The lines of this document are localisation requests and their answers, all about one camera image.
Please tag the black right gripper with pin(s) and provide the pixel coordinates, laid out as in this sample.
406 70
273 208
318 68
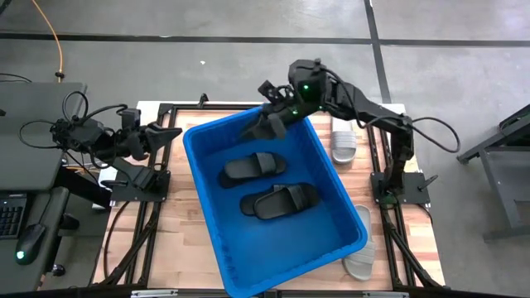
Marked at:
292 109

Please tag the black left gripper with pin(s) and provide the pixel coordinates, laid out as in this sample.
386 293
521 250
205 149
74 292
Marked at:
132 138

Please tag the black slide sandal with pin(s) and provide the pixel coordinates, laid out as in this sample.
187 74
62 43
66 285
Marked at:
247 205
281 203
248 165

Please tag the white slide sandal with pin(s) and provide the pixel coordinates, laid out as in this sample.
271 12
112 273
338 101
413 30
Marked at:
360 260
343 145

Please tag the blue plastic bin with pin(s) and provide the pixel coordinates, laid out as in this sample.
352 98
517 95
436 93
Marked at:
273 248

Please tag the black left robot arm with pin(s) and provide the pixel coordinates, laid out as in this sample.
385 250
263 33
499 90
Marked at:
136 186

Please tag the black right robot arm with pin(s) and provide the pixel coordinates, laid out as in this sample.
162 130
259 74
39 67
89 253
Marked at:
372 109

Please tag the wooden table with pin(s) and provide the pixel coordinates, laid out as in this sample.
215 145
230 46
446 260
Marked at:
165 109

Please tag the grey side desk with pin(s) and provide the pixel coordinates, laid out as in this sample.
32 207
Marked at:
83 256

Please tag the black computer mouse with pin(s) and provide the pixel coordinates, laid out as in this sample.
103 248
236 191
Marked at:
29 244

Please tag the black keyboard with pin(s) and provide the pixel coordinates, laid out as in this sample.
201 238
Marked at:
10 219

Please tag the black side desk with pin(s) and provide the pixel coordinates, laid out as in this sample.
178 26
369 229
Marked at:
509 186

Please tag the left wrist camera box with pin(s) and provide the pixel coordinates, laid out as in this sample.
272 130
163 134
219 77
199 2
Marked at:
131 118

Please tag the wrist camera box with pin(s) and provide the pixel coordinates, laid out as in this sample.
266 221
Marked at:
273 91
131 118

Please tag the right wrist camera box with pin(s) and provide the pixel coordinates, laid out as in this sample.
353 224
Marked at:
273 91

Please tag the silver metal bracket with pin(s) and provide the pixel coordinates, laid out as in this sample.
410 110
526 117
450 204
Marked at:
385 294
153 294

